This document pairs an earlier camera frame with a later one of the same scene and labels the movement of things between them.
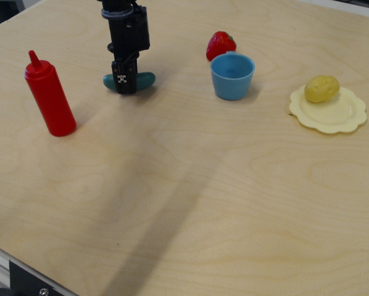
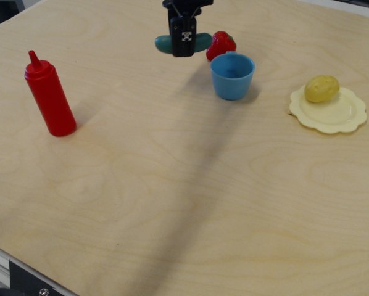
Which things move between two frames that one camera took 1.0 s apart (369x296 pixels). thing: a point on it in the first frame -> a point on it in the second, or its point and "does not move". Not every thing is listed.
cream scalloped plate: (344, 113) does not move
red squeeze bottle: (50, 95) does not move
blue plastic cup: (232, 74) does not move
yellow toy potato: (321, 88) does not move
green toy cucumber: (143, 80) -> (202, 41)
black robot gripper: (129, 34) -> (183, 26)
